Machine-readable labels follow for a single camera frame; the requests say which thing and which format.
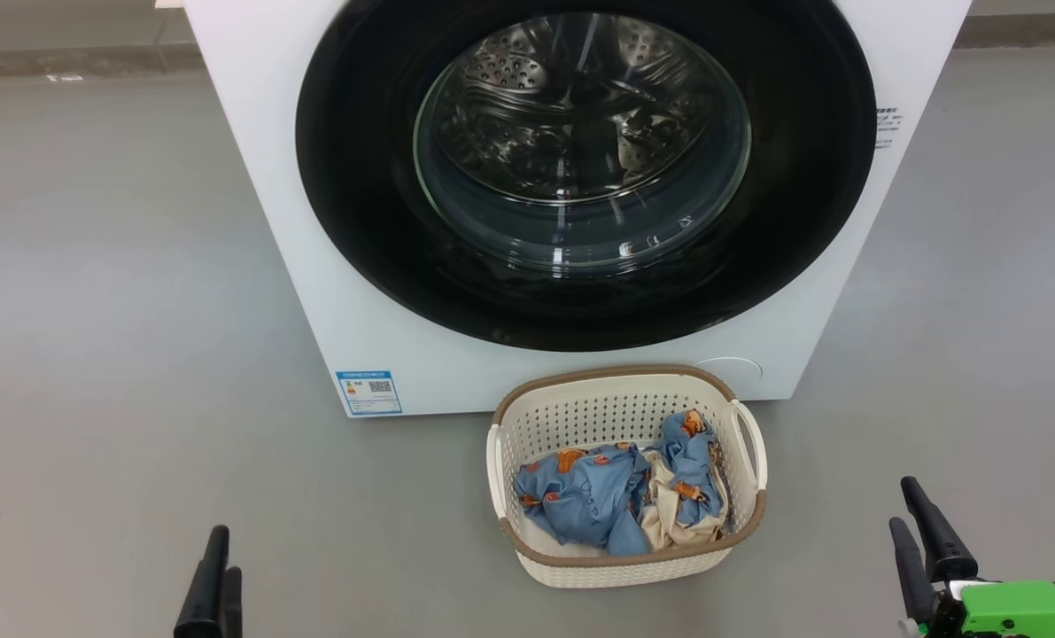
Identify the round filter cover flap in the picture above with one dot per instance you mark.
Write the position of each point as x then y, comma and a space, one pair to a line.
731, 370

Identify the white front-load washing machine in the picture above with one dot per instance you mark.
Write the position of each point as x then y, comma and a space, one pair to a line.
252, 177

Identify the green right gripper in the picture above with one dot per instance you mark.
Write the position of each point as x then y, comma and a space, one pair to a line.
1014, 611

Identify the cream perforated laundry basket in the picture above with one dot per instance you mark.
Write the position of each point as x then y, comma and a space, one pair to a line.
616, 571

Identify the blue energy label sticker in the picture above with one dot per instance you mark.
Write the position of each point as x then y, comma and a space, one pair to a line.
369, 392

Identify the stainless steel washing machine drum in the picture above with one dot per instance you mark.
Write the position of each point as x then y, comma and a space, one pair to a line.
580, 106

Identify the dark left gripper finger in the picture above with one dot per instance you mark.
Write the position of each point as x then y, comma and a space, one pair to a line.
232, 611
204, 602

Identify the blue garment with orange print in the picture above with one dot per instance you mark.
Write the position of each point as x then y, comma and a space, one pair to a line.
580, 505

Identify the grey round washing machine door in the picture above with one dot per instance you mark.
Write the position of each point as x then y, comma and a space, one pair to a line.
359, 177

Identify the small black text sticker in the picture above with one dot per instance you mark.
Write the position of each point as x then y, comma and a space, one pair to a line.
888, 128

